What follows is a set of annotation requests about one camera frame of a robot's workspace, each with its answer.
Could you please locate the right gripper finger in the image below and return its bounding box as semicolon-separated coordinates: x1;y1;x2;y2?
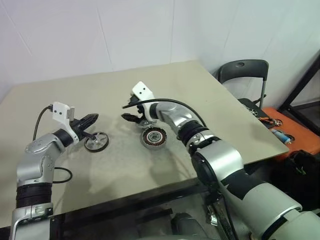
120;112;141;124
126;91;138;106

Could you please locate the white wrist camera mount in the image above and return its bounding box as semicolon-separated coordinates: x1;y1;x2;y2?
131;81;157;124
51;101;81;143

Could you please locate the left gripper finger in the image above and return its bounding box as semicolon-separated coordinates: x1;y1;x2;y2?
79;113;100;129
79;131;98;141

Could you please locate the black rotor ring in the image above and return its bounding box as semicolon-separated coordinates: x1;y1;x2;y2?
83;130;111;152

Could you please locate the black bag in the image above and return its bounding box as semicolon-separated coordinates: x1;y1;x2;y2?
271;149;320;211

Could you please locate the dark metal rack frame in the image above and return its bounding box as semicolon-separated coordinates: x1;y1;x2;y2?
278;48;320;139

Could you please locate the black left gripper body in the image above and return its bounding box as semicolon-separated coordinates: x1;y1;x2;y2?
69;118;88;140

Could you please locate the black table frame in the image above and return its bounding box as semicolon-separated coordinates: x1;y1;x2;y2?
48;174;209;227

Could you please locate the dark grey rounded shape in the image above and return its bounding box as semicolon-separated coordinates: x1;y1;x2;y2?
169;212;209;240

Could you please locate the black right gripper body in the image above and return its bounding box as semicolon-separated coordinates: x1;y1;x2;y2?
128;94;149;121

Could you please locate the orange box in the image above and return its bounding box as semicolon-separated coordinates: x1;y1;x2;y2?
259;106;320;164

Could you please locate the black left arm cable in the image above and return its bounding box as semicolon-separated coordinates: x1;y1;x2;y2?
33;105;74;185

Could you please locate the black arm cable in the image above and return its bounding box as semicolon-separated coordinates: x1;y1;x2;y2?
33;105;74;185
121;98;210;130

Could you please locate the black flat bar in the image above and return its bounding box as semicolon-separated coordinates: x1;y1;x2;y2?
135;208;174;223

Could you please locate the grey motor housing copper stator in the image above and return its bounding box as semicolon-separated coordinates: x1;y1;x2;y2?
141;126;168;151

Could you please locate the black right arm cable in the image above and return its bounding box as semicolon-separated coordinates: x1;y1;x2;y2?
121;98;210;130

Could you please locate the blue and white tube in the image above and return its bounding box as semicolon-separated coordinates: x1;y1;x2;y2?
271;129;294;145

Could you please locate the black folding chair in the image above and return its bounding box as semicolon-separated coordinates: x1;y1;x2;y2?
216;59;270;118

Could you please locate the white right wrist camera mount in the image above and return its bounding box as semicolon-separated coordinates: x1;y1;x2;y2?
131;81;157;124

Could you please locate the silver metal bracket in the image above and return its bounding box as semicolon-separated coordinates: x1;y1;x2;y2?
205;197;219;227

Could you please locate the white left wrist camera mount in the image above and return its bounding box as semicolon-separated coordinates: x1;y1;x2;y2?
51;101;81;143

